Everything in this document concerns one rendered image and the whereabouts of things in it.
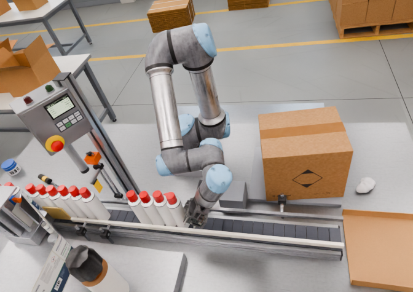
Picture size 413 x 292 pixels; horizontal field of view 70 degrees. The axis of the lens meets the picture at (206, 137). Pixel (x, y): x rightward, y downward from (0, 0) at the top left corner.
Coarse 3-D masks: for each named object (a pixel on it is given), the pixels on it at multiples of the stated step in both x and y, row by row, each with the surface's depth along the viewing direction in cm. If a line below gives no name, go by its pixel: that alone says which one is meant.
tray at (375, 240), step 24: (360, 216) 112; (384, 216) 109; (408, 216) 107; (360, 240) 106; (384, 240) 104; (408, 240) 102; (360, 264) 100; (384, 264) 99; (408, 264) 97; (384, 288) 94; (408, 288) 90
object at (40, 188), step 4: (40, 184) 121; (36, 188) 120; (40, 188) 119; (44, 188) 121; (40, 192) 120; (44, 192) 121; (40, 196) 122; (44, 196) 121; (48, 196) 122; (44, 200) 122; (48, 200) 123; (48, 204) 124; (52, 204) 125
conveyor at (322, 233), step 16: (96, 224) 126; (208, 224) 116; (224, 224) 115; (240, 224) 114; (256, 224) 112; (272, 224) 111; (288, 224) 110; (240, 240) 109; (256, 240) 108; (336, 240) 103
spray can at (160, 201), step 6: (156, 192) 106; (156, 198) 105; (162, 198) 107; (156, 204) 108; (162, 204) 107; (162, 210) 109; (168, 210) 111; (162, 216) 112; (168, 216) 113; (168, 222) 115; (174, 222) 116
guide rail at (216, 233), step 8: (104, 224) 124; (112, 224) 122; (120, 224) 120; (128, 224) 119; (136, 224) 119; (144, 224) 118; (152, 224) 117; (184, 232) 114; (192, 232) 113; (200, 232) 111; (208, 232) 110; (216, 232) 109; (224, 232) 109; (232, 232) 108; (264, 240) 106; (272, 240) 104; (280, 240) 103; (288, 240) 102; (296, 240) 102; (304, 240) 101; (312, 240) 101; (320, 240) 100
